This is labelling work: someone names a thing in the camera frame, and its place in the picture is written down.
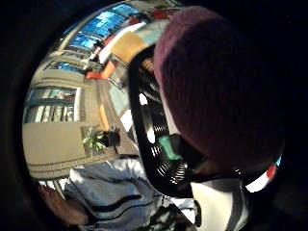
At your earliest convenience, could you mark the blue ceiling skylight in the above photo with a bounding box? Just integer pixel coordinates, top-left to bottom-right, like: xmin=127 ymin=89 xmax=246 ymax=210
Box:
xmin=67 ymin=3 xmax=140 ymax=50

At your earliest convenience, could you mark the the person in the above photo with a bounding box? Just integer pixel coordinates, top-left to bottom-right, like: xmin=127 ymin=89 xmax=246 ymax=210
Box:
xmin=62 ymin=158 xmax=197 ymax=231

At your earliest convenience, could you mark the green potted plant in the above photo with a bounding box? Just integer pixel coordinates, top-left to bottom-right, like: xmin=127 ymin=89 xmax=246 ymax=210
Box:
xmin=81 ymin=125 xmax=122 ymax=152

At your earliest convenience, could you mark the orange chair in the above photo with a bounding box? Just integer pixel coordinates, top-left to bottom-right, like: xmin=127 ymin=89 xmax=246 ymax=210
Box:
xmin=85 ymin=60 xmax=117 ymax=81

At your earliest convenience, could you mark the white and red object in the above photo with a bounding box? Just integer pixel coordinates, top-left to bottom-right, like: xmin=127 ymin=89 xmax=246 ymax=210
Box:
xmin=244 ymin=155 xmax=283 ymax=194

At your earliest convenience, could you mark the yellow orange panel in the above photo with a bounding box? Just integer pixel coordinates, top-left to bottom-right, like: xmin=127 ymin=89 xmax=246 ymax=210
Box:
xmin=110 ymin=31 xmax=148 ymax=64

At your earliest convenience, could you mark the large glass window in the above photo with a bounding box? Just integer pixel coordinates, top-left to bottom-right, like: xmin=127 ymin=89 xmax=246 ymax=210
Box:
xmin=23 ymin=86 xmax=82 ymax=124

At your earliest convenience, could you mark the black wire basket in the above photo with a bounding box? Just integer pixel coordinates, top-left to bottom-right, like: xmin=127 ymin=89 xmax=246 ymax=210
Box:
xmin=127 ymin=44 xmax=285 ymax=199

